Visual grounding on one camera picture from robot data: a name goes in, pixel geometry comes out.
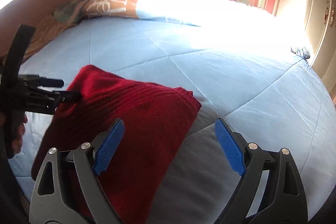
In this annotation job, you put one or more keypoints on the cream decorated wardrobe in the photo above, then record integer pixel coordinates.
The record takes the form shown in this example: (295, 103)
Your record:
(320, 30)

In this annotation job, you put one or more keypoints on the red knit sweater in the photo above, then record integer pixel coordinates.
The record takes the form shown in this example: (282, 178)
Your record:
(156, 119)

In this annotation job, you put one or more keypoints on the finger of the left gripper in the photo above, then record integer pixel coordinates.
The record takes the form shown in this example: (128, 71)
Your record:
(37, 81)
(46, 102)

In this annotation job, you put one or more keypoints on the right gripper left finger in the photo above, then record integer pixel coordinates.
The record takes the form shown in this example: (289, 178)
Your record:
(67, 189)

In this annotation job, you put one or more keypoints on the green plaid pillow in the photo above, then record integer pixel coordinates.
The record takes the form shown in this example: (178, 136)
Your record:
(71, 12)

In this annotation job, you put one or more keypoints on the person's left hand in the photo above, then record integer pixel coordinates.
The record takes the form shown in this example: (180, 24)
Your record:
(18, 132)

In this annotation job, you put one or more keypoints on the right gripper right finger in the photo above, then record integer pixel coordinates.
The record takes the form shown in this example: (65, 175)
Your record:
(270, 189)

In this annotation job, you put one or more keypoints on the orange and blue pillow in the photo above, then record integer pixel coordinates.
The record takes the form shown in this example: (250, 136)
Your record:
(202, 13)

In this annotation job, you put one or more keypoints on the small item on bed edge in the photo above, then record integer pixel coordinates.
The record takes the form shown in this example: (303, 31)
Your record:
(301, 52)

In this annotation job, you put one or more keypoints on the light blue quilted bedspread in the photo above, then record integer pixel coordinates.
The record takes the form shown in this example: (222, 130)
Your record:
(269, 95)

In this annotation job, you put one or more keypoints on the brown satin sheet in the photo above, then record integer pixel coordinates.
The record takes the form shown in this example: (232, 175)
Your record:
(46, 30)

